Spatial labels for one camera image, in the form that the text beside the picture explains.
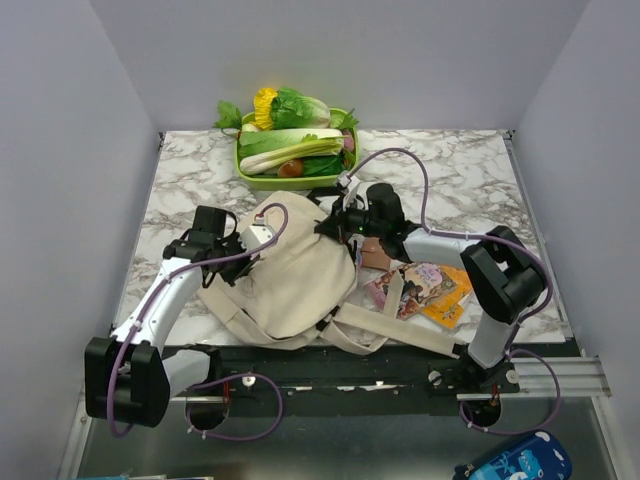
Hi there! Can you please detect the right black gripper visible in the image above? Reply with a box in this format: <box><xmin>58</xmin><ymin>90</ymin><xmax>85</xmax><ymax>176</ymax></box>
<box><xmin>316</xmin><ymin>193</ymin><xmax>386</xmax><ymax>243</ymax></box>

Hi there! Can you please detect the tan leather wallet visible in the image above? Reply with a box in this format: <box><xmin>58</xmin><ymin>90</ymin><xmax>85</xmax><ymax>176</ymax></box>
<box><xmin>360</xmin><ymin>238</ymin><xmax>391</xmax><ymax>271</ymax></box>

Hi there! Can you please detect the beige canvas backpack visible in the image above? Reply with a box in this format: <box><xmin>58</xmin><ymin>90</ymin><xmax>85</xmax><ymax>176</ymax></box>
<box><xmin>198</xmin><ymin>191</ymin><xmax>460</xmax><ymax>358</ymax></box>

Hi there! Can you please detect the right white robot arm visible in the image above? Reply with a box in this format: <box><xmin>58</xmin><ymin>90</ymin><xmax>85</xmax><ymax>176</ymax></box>
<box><xmin>308</xmin><ymin>183</ymin><xmax>551</xmax><ymax>392</ymax></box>

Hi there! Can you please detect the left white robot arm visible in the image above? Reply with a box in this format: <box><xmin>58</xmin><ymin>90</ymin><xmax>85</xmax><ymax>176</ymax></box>
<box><xmin>84</xmin><ymin>206</ymin><xmax>250</xmax><ymax>428</ymax></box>

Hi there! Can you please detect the green vegetable tray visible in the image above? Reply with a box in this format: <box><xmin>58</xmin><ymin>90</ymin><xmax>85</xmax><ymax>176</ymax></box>
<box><xmin>235</xmin><ymin>108</ymin><xmax>359</xmax><ymax>190</ymax></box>

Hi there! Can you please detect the brown mushroom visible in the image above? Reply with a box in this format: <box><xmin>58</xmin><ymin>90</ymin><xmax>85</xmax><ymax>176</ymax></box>
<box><xmin>277</xmin><ymin>159</ymin><xmax>304</xmax><ymax>178</ymax></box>

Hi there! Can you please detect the pink fairy book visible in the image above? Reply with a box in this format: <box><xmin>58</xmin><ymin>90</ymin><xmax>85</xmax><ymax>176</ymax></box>
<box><xmin>365</xmin><ymin>263</ymin><xmax>464</xmax><ymax>319</ymax></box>

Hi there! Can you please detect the napa cabbage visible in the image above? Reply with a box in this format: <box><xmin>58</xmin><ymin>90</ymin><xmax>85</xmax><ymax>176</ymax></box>
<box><xmin>237</xmin><ymin>128</ymin><xmax>353</xmax><ymax>176</ymax></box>

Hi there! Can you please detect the green leafy lettuce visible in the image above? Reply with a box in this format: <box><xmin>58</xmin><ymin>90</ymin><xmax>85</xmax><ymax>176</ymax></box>
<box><xmin>270</xmin><ymin>87</ymin><xmax>331</xmax><ymax>129</ymax></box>

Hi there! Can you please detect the yellow corn flower vegetable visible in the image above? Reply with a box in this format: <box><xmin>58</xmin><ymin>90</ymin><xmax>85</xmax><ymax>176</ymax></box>
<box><xmin>253</xmin><ymin>87</ymin><xmax>278</xmax><ymax>130</ymax></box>

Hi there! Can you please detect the orange yellow book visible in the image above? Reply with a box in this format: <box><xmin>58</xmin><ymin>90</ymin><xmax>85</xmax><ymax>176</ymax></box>
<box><xmin>421</xmin><ymin>265</ymin><xmax>473</xmax><ymax>330</ymax></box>

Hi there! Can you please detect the blue pencil case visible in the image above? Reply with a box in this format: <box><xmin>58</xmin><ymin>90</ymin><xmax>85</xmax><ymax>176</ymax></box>
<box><xmin>453</xmin><ymin>430</ymin><xmax>573</xmax><ymax>480</ymax></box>

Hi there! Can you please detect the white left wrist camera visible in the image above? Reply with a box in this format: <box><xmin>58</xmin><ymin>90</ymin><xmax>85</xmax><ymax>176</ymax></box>
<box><xmin>240</xmin><ymin>220</ymin><xmax>279</xmax><ymax>251</ymax></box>

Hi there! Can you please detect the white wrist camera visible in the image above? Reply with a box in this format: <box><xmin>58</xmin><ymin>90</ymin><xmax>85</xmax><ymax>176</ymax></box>
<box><xmin>240</xmin><ymin>220</ymin><xmax>279</xmax><ymax>251</ymax></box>
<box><xmin>335</xmin><ymin>171</ymin><xmax>360</xmax><ymax>210</ymax></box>

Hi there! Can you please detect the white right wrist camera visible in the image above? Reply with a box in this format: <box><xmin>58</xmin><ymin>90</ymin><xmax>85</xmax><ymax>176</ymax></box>
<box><xmin>335</xmin><ymin>171</ymin><xmax>360</xmax><ymax>210</ymax></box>

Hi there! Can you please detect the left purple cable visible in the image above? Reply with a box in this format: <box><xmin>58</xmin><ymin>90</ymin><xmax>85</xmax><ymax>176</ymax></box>
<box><xmin>107</xmin><ymin>202</ymin><xmax>284</xmax><ymax>443</ymax></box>

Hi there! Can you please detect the purple cable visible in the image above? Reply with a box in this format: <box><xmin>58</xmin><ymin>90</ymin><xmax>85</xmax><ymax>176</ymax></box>
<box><xmin>339</xmin><ymin>148</ymin><xmax>564</xmax><ymax>436</ymax></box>
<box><xmin>107</xmin><ymin>202</ymin><xmax>284</xmax><ymax>443</ymax></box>

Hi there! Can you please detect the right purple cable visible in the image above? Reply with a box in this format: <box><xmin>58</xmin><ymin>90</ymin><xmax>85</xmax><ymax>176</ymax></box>
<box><xmin>339</xmin><ymin>148</ymin><xmax>564</xmax><ymax>436</ymax></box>

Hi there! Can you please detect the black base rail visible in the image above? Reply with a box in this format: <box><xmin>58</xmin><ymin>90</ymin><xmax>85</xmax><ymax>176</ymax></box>
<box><xmin>102</xmin><ymin>343</ymin><xmax>584</xmax><ymax>419</ymax></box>

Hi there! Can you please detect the aluminium frame rail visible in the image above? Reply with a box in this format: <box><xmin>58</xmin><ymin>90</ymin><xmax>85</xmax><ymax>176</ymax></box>
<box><xmin>60</xmin><ymin>344</ymin><xmax>635</xmax><ymax>479</ymax></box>

